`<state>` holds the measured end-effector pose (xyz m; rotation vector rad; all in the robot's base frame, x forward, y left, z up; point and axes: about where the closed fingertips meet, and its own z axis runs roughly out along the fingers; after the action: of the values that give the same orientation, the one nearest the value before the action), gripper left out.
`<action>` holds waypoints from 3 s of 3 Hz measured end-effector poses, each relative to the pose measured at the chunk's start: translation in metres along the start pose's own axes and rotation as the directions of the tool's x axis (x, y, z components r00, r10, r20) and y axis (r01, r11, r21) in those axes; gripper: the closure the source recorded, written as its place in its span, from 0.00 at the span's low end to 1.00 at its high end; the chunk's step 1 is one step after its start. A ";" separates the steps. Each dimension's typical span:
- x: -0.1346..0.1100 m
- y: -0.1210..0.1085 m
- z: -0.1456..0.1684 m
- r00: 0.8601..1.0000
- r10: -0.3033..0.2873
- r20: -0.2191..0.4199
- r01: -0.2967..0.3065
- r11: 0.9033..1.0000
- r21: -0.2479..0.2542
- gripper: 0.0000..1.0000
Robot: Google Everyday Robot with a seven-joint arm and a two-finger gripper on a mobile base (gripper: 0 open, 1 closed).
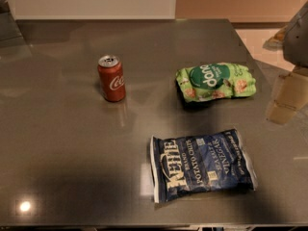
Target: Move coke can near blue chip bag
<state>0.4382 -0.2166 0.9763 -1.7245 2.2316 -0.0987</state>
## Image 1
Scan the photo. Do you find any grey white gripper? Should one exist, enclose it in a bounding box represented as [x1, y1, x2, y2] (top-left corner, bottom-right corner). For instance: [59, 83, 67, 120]
[267, 1, 308, 124]

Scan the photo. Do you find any red coke can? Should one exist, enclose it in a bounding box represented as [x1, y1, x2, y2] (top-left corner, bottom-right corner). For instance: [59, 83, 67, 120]
[97, 55, 126, 102]

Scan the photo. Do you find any green chip bag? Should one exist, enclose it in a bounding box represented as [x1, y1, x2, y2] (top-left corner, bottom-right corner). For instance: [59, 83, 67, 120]
[175, 63, 256, 103]

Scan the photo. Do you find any blue Kettle chip bag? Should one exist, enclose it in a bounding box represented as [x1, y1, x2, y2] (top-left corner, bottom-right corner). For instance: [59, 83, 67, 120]
[150, 129, 257, 203]

